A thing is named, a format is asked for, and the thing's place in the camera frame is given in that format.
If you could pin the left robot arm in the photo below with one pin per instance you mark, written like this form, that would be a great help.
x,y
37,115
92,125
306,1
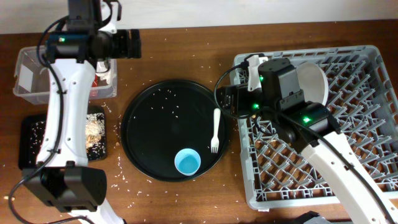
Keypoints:
x,y
70,48

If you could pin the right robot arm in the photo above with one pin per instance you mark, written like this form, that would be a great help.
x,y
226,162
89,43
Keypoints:
x,y
274,93

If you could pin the light blue cup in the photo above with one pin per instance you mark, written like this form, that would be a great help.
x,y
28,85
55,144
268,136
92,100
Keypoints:
x,y
187,161

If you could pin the clear plastic waste bin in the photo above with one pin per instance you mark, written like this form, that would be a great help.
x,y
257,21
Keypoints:
x,y
32,80

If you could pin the grey dishwasher rack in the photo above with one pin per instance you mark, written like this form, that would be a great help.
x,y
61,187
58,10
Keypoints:
x,y
361,98

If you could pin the black round tray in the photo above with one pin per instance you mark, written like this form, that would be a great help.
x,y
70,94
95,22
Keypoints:
x,y
165,118

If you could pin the rice and nuts food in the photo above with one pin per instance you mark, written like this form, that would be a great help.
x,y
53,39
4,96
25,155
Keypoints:
x,y
94,129

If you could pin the black rectangular tray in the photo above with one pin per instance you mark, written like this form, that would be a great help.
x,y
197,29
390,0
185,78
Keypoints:
x,y
32,136

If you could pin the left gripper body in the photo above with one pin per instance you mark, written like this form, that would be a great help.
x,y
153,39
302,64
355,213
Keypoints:
x,y
124,45

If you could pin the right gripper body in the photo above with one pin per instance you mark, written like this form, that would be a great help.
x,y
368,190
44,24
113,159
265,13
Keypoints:
x,y
248,102

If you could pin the white napkin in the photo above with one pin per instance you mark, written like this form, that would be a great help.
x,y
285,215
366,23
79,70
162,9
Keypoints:
x,y
103,71

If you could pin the white plastic fork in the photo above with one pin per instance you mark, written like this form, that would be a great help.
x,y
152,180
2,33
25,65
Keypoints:
x,y
216,122

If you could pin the grey round plate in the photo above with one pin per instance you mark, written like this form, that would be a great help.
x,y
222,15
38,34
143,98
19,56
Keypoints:
x,y
313,82

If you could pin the red snack wrapper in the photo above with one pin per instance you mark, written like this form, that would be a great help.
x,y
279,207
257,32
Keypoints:
x,y
95,82

